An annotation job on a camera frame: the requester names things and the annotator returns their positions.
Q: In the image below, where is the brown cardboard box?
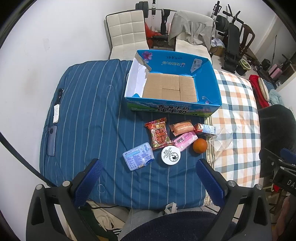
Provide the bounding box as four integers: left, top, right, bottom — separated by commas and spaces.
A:
210, 38, 226, 57

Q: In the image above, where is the black cord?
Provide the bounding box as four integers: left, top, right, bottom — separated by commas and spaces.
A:
55, 88, 64, 105

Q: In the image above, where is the orange snack packet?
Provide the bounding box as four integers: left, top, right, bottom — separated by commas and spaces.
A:
169, 120, 196, 136

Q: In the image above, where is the red cloth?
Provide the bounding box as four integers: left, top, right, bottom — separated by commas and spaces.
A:
249, 75, 270, 108

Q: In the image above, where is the barbell with black plates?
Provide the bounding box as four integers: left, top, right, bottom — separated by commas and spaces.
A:
135, 1, 176, 14

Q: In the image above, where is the blue wet wipes packet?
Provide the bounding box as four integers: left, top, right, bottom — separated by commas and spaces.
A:
122, 142, 155, 171

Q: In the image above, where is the clear plastic bag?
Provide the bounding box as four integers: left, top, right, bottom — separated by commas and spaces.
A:
207, 128, 232, 151

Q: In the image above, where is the white barbell rack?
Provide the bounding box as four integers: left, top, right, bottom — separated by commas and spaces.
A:
150, 0, 160, 33

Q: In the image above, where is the dark blue smartphone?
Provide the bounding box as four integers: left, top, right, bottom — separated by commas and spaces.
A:
46, 125, 57, 156

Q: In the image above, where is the person's right forearm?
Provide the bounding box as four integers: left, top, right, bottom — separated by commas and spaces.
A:
281, 196, 296, 241

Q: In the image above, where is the cream and black garment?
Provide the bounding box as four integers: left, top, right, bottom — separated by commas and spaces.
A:
87, 200, 130, 241

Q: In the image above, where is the white round jar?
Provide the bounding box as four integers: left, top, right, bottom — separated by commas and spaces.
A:
161, 146, 181, 165

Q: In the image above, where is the black trash bin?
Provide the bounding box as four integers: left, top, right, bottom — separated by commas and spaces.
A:
236, 58, 251, 76

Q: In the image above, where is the grey jacket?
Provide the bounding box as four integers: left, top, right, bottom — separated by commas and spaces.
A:
168, 10, 216, 47

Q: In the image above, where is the small red white carton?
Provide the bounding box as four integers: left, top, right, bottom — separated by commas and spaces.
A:
194, 123, 217, 136

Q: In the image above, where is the plaid pillow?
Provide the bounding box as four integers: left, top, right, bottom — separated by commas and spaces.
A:
205, 69, 262, 188

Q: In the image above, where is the black cable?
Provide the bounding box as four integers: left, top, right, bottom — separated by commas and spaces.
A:
0, 132, 56, 187

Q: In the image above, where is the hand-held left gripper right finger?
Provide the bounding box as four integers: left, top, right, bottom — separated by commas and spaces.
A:
195, 159, 272, 241

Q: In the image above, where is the black weight bench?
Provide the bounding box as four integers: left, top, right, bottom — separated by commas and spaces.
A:
216, 5, 245, 75

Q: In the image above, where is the orange fruit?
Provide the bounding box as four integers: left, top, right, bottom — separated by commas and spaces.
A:
193, 138, 208, 154

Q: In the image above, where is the red snack packet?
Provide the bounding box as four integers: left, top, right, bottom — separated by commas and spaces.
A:
145, 117, 174, 151

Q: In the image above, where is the black fleece cloth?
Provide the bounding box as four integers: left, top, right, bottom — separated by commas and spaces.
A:
258, 104, 296, 176

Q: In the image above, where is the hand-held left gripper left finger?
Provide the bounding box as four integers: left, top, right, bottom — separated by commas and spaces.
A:
26, 158, 103, 241

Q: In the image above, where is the person's dark navy top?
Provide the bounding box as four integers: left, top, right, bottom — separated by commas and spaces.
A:
120, 212, 232, 241

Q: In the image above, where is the pink suitcase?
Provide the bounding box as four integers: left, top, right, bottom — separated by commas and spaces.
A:
268, 64, 281, 80

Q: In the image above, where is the light blue cloth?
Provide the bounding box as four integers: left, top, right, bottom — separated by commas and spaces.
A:
268, 89, 285, 106

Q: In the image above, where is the pink tissue packet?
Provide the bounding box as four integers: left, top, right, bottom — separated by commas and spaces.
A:
173, 131, 199, 152

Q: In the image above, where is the red plastic bag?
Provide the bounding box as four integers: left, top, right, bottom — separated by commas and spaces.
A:
145, 23, 162, 44

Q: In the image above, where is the blue cardboard box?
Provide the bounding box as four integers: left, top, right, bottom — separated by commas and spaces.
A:
124, 49, 222, 116

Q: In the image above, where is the blue striped bedsheet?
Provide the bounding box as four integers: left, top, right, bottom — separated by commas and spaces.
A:
39, 60, 214, 208

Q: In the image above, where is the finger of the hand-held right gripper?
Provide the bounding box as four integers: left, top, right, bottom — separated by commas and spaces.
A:
280, 148, 296, 165
259, 148, 296, 173

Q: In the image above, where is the white padded chair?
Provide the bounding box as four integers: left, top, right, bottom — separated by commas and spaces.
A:
174, 35, 213, 64
106, 10, 149, 60

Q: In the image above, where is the dark wooden chair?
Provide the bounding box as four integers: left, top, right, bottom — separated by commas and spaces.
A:
239, 23, 257, 61

